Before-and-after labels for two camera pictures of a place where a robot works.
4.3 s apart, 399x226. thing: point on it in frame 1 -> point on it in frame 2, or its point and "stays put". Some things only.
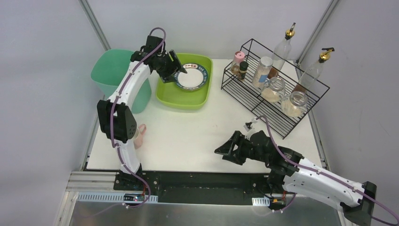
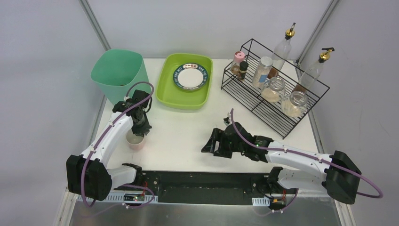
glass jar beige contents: x=275 y=91 stays put
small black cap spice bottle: x=243 y=68 stays put
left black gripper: x=170 y=67 -> x=140 y=126
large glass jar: x=295 y=105 stays put
